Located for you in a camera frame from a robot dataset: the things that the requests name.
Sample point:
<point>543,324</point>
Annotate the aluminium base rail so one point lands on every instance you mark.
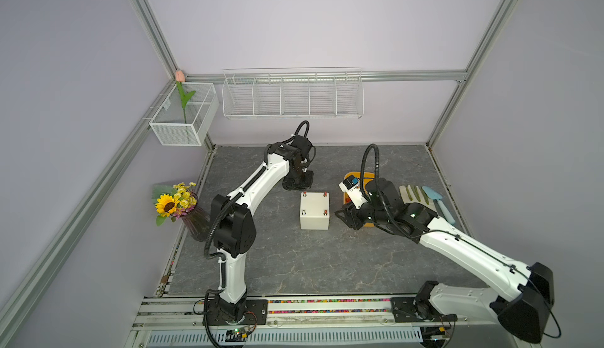
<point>282,311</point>

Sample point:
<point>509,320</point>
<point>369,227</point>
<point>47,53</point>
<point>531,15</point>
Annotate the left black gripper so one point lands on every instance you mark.
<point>306,185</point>

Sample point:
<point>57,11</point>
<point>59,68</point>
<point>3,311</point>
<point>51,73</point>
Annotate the light blue spatula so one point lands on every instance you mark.
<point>439,200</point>

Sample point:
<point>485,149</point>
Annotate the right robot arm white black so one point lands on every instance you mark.
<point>517,296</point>

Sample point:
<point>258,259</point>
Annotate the long white wire basket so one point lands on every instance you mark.
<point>295,92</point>

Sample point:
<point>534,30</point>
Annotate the artificial pink tulip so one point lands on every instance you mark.
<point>185,97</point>

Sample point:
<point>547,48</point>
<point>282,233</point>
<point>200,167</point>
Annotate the beige cloth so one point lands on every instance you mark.
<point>413,194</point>

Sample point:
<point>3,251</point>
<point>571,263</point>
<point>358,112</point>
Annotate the small white mesh basket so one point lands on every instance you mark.
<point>167,122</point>

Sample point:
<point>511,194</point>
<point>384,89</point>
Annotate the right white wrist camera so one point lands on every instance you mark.
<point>352,188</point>

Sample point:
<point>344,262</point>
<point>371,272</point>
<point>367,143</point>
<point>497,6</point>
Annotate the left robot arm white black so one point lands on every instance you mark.
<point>232,230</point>

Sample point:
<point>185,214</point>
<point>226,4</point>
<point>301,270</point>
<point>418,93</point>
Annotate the sunflower bouquet in vase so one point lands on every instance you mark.
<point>179,202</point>

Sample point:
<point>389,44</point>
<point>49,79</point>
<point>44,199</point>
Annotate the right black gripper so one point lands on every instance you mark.
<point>350,216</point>

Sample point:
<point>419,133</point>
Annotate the white box with screws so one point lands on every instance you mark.
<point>311,211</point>

